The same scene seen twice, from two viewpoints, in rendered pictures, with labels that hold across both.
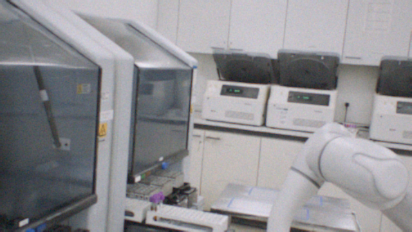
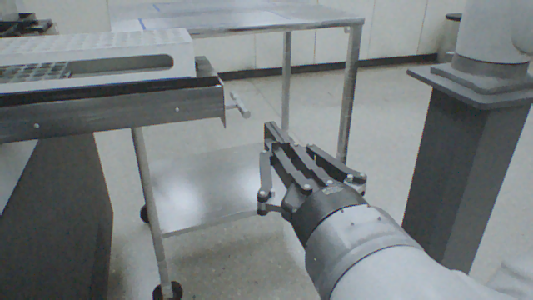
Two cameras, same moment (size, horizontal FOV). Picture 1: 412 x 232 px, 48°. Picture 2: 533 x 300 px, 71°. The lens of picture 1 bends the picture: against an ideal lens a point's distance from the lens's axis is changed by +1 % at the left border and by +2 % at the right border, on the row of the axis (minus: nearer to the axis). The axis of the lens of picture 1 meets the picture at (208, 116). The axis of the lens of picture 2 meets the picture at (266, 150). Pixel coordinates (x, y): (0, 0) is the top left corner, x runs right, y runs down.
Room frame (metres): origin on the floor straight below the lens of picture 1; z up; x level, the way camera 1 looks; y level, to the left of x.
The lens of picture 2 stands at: (1.12, 0.13, 0.98)
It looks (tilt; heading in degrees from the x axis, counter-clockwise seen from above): 29 degrees down; 326
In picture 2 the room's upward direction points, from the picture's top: straight up
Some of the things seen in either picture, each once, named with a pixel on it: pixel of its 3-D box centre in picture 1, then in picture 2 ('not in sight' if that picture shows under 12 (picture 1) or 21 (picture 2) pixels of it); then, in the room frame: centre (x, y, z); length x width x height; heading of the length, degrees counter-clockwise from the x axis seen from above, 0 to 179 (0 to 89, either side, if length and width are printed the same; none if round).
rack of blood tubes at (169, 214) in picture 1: (187, 221); (84, 63); (1.69, 0.05, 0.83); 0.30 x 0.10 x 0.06; 73
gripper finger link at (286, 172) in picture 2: not in sight; (289, 177); (1.41, -0.10, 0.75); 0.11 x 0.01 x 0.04; 164
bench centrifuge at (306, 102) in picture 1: (305, 89); not in sight; (4.14, -0.84, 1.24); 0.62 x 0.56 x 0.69; 164
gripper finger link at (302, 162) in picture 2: not in sight; (310, 172); (1.40, -0.12, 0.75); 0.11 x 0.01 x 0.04; 161
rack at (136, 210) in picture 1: (112, 207); not in sight; (1.78, 0.35, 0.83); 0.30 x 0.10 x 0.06; 73
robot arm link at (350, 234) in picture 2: not in sight; (361, 261); (1.27, -0.07, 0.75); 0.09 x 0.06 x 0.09; 73
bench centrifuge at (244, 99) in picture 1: (241, 86); not in sight; (4.31, -0.29, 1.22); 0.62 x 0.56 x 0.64; 161
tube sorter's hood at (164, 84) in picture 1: (116, 90); not in sight; (2.04, 0.42, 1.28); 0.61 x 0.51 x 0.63; 163
